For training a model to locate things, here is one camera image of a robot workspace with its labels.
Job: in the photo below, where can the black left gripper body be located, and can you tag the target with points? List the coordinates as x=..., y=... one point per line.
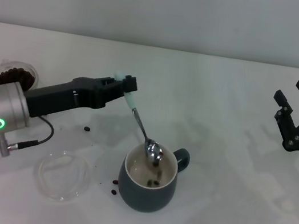
x=68, y=94

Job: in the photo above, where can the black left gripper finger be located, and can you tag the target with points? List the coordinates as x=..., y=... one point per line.
x=131, y=84
x=112, y=83

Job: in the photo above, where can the few poured coffee beans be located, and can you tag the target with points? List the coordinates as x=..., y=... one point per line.
x=156, y=183

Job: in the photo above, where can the dark green ceramic mug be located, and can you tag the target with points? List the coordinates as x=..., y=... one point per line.
x=142, y=200

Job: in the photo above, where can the single dark coffee bean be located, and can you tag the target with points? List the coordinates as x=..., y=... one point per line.
x=113, y=191
x=115, y=181
x=86, y=128

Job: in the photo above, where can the dark coffee beans pile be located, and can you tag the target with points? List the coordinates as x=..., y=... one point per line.
x=17, y=75

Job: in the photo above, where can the clear round glass lid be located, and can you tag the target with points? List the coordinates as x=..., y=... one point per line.
x=49, y=184

